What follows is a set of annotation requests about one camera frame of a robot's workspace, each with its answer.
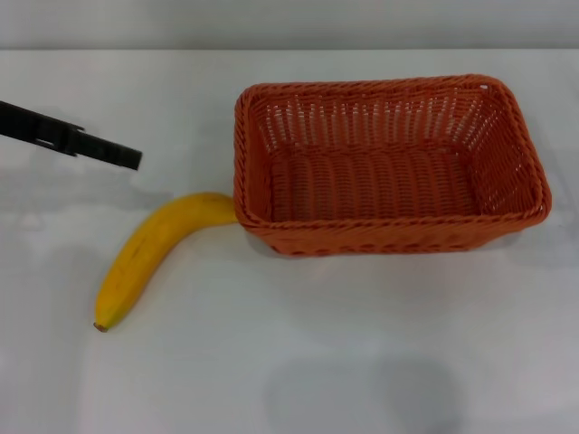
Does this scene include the yellow banana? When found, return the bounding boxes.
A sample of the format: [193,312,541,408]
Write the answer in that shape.
[93,192,239,335]

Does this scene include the orange woven plastic basket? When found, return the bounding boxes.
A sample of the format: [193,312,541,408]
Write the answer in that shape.
[233,74,554,259]

